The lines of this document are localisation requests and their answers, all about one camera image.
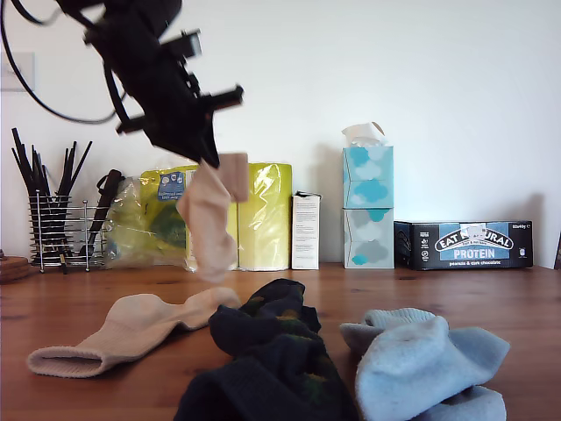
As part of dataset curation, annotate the beige ribbed sock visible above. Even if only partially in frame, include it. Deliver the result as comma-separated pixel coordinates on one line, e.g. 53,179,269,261
26,287,243,379
174,152,252,284

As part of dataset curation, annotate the grey cloud tissue box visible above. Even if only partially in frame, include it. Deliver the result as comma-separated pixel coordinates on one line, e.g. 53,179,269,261
341,207,394,270

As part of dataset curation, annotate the yellow paper towel pack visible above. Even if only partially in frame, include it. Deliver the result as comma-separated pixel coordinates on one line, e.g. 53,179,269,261
104,153,294,272

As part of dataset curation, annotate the thin black stick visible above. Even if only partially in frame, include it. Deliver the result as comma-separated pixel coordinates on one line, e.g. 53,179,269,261
11,147,45,201
11,127,53,211
30,146,49,198
55,140,78,199
64,140,94,195

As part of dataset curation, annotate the white tissue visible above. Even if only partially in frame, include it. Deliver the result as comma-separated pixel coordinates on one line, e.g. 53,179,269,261
341,122,387,150

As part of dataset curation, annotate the black Eat Natural bar box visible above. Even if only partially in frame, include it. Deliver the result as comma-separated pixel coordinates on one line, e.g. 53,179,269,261
393,220,534,272

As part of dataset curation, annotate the chrome wire utensil holder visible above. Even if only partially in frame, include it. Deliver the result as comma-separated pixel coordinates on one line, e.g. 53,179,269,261
28,188,109,274

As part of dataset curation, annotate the blue cloud tissue box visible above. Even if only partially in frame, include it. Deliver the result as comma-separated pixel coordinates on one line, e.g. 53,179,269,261
341,146,394,211

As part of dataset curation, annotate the grey arm camera box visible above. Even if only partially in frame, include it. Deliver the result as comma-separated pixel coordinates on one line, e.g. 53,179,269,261
158,28,203,61

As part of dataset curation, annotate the dark long-handled utensil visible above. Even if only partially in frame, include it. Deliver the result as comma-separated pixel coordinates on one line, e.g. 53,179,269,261
78,169,126,260

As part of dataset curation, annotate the white wall light switch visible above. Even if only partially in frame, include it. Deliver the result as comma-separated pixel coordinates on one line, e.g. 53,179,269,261
0,52,36,93

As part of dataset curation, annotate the white carton black top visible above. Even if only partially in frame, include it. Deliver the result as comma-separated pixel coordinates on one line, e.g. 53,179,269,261
291,190,322,271

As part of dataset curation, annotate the light blue sock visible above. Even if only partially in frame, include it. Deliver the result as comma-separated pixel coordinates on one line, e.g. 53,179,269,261
353,316,512,417
338,306,508,421

